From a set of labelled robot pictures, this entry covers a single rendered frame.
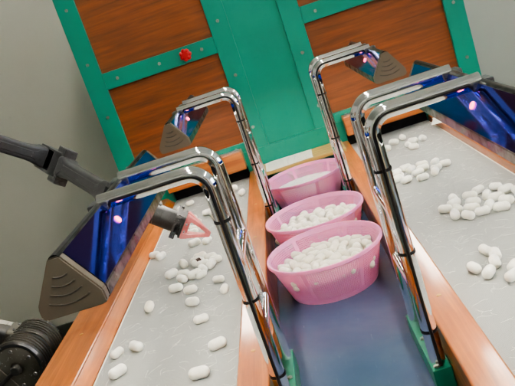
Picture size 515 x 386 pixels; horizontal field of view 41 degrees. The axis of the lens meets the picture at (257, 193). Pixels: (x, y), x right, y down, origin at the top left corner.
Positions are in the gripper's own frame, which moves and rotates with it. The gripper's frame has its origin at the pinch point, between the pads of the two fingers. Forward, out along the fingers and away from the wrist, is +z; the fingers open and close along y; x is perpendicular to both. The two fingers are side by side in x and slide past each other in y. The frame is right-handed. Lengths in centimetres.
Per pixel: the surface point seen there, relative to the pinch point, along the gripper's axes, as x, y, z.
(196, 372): 4, -65, 4
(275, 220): -7.7, 8.3, 16.5
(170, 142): -19.4, -1.7, -17.0
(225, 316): 2.3, -41.4, 7.5
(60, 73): 1, 162, -85
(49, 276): -20, -99, -20
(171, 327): 10.1, -38.2, -1.9
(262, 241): -5.8, -8.9, 13.1
